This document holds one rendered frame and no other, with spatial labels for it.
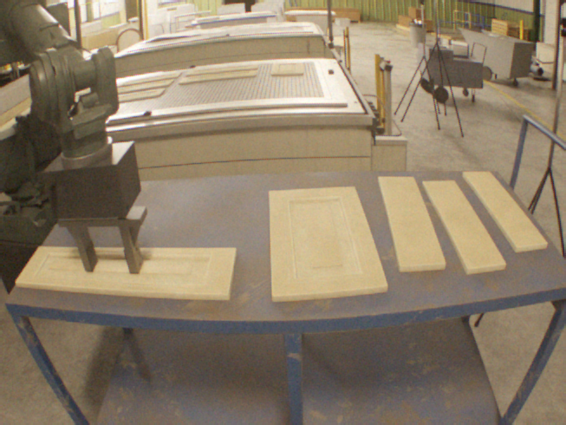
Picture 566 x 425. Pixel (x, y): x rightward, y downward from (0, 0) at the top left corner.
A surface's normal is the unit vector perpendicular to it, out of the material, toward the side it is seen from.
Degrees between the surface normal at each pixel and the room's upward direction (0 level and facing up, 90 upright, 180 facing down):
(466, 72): 90
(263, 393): 0
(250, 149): 90
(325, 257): 0
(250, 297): 0
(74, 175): 90
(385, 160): 90
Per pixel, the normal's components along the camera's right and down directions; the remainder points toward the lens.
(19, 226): -0.12, 0.49
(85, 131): 0.66, 0.34
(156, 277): -0.05, -0.76
